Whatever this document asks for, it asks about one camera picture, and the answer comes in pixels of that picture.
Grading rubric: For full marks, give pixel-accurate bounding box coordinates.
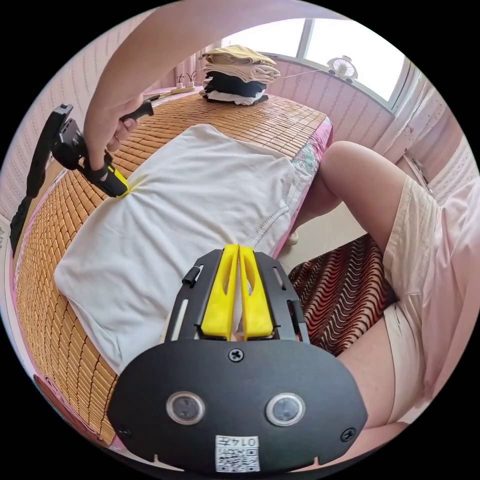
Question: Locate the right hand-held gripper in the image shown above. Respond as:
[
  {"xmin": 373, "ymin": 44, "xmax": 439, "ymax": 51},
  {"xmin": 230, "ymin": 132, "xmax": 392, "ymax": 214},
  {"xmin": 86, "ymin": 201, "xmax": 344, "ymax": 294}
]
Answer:
[{"xmin": 51, "ymin": 99, "xmax": 155, "ymax": 199}]

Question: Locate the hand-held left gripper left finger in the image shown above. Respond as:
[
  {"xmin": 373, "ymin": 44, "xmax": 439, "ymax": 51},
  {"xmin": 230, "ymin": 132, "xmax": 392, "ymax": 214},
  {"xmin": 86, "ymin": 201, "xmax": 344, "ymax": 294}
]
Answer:
[{"xmin": 200, "ymin": 243, "xmax": 240, "ymax": 341}]

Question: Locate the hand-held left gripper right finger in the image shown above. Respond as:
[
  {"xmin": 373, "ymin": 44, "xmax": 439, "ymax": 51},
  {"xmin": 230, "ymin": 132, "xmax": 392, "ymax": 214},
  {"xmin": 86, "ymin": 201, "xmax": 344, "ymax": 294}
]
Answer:
[{"xmin": 239, "ymin": 245, "xmax": 277, "ymax": 342}]

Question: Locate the white long sleeve shirt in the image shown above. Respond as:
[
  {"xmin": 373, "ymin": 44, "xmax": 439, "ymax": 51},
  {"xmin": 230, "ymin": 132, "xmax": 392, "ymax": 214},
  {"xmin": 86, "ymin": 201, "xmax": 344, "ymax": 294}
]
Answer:
[{"xmin": 53, "ymin": 123, "xmax": 298, "ymax": 376}]

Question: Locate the person's right forearm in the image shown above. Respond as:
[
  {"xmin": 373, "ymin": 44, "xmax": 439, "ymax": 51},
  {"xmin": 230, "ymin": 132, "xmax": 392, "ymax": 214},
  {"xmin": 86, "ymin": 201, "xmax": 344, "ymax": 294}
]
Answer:
[{"xmin": 88, "ymin": 5, "xmax": 363, "ymax": 110}]

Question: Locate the person's right hand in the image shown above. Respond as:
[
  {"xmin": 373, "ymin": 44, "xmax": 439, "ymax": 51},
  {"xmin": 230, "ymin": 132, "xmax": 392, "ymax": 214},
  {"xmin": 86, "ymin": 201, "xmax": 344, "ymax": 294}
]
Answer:
[{"xmin": 82, "ymin": 92, "xmax": 146, "ymax": 170}]

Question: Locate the wavy striped red rug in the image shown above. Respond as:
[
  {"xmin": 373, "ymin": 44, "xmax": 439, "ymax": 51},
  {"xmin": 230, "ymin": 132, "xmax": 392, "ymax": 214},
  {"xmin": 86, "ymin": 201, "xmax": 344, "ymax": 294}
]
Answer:
[{"xmin": 287, "ymin": 233, "xmax": 399, "ymax": 358}]

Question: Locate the white power strip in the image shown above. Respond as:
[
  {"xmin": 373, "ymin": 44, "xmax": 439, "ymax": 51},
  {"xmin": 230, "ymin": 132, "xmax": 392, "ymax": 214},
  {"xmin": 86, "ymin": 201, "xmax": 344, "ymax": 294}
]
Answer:
[{"xmin": 170, "ymin": 69, "xmax": 206, "ymax": 96}]

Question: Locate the bed with woven mat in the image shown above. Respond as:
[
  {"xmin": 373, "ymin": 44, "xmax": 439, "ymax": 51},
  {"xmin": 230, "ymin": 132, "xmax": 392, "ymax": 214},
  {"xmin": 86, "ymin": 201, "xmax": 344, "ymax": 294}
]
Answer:
[{"xmin": 9, "ymin": 88, "xmax": 335, "ymax": 449}]

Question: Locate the pile of clothes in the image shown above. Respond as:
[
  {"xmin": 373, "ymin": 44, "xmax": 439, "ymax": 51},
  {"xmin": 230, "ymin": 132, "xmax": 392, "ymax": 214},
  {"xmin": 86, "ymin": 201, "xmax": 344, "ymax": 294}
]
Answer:
[{"xmin": 199, "ymin": 44, "xmax": 282, "ymax": 106}]

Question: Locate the person's body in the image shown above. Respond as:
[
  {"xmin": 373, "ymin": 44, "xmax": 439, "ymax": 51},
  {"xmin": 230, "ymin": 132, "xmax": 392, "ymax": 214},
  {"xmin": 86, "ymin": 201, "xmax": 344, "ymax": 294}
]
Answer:
[{"xmin": 288, "ymin": 140, "xmax": 480, "ymax": 474}]

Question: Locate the small white fan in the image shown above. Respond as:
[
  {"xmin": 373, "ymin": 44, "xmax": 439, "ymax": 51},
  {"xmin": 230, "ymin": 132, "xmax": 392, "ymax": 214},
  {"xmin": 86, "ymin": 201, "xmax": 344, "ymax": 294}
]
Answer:
[{"xmin": 325, "ymin": 55, "xmax": 359, "ymax": 85}]

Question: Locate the pale curtain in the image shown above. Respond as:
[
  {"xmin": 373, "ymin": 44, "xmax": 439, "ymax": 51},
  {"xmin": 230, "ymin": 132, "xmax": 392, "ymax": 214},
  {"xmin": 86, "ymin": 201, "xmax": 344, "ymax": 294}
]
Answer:
[{"xmin": 374, "ymin": 56, "xmax": 474, "ymax": 196}]

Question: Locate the window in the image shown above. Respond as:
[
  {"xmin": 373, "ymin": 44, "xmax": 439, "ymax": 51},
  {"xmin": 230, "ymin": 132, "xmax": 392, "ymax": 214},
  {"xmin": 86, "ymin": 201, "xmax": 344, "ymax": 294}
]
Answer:
[{"xmin": 221, "ymin": 16, "xmax": 410, "ymax": 110}]

